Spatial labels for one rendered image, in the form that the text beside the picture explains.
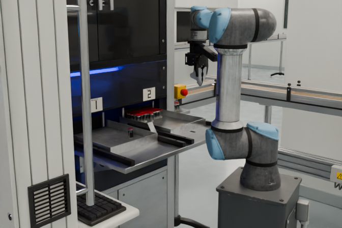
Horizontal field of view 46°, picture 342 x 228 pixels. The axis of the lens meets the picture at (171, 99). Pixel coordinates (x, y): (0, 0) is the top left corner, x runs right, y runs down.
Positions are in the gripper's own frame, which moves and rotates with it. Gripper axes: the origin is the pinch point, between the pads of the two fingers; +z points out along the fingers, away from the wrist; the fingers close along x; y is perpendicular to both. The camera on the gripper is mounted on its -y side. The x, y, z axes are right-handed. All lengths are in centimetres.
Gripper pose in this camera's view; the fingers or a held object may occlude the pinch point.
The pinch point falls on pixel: (201, 83)
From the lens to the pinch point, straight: 190.5
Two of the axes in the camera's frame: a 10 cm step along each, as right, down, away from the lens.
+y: -7.4, -1.4, 6.6
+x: -6.7, 1.6, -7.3
